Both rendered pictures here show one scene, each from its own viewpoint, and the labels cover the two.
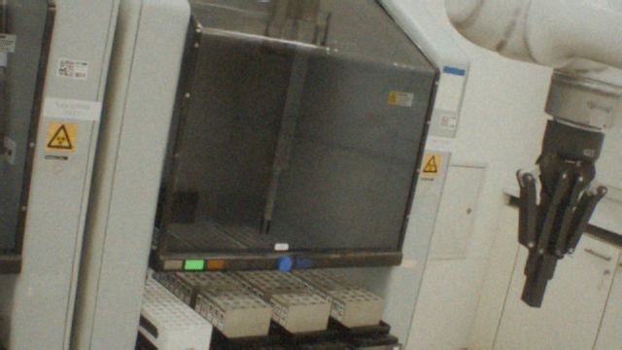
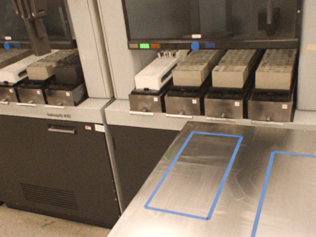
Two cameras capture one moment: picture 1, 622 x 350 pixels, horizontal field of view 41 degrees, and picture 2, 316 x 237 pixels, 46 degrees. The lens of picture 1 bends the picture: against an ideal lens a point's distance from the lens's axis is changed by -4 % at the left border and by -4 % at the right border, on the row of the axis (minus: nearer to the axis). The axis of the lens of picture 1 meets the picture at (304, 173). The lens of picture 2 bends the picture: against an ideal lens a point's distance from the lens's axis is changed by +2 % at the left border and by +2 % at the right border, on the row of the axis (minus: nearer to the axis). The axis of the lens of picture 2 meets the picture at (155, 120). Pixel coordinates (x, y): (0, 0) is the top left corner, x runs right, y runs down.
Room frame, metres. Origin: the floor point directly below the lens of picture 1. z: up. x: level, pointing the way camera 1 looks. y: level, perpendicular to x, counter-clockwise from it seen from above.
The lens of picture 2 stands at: (0.91, -1.06, 1.34)
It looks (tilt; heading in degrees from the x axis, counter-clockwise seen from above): 26 degrees down; 65
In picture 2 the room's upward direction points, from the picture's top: 8 degrees counter-clockwise
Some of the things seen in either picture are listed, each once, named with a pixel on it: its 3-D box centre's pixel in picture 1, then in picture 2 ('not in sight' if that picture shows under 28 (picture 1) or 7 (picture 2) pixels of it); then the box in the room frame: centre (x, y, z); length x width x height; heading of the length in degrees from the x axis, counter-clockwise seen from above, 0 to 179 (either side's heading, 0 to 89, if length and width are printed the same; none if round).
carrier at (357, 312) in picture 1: (360, 312); (272, 79); (1.79, -0.18, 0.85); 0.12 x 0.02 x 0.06; 128
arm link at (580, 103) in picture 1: (581, 103); not in sight; (1.04, -0.32, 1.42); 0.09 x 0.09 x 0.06
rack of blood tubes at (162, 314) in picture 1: (153, 312); (160, 71); (1.58, 0.24, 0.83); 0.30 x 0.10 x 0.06; 39
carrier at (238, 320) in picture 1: (244, 321); (187, 77); (1.60, 0.06, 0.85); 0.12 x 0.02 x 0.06; 129
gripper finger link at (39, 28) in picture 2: (556, 261); (40, 23); (1.05, -0.34, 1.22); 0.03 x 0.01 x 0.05; 106
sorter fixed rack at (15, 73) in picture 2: not in sight; (27, 67); (1.14, 0.79, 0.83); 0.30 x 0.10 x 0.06; 39
